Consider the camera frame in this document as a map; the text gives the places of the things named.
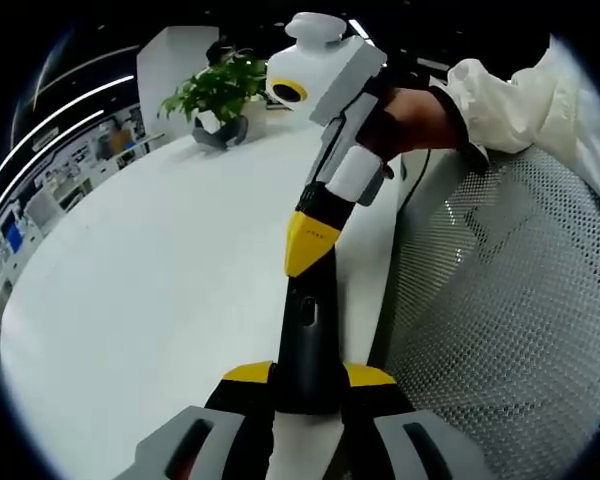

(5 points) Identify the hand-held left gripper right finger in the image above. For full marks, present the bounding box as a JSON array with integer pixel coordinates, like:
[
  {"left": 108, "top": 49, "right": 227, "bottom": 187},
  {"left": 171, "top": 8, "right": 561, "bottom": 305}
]
[{"left": 337, "top": 363, "right": 497, "bottom": 480}]

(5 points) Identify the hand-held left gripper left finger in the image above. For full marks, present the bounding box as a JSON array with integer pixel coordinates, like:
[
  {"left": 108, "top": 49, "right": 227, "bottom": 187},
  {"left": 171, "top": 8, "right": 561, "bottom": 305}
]
[{"left": 133, "top": 362, "right": 280, "bottom": 480}]

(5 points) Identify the black remote control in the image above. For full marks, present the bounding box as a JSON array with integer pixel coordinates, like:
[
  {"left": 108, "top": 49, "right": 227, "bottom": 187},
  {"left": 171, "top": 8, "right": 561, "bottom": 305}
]
[{"left": 264, "top": 247, "right": 350, "bottom": 480}]

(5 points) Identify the person's right hand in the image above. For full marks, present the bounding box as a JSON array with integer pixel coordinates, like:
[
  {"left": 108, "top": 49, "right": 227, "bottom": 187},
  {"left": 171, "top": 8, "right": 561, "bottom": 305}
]
[{"left": 358, "top": 85, "right": 474, "bottom": 164}]

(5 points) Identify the green potted plant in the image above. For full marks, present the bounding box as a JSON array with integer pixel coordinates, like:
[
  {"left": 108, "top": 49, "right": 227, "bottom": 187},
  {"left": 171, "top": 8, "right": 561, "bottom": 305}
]
[{"left": 158, "top": 47, "right": 272, "bottom": 146}]

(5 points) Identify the black headset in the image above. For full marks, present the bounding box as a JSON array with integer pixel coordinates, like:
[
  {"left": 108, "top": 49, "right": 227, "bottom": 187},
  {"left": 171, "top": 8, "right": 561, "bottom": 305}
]
[{"left": 191, "top": 116, "right": 250, "bottom": 150}]

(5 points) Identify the grey mesh office chair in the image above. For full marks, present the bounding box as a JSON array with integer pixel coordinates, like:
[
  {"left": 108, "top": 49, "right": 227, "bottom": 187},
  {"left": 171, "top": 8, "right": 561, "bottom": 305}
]
[{"left": 379, "top": 144, "right": 600, "bottom": 480}]

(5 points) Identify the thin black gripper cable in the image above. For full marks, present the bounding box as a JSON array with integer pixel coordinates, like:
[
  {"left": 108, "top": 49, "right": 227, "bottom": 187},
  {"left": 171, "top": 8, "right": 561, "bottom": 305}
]
[{"left": 404, "top": 148, "right": 432, "bottom": 202}]

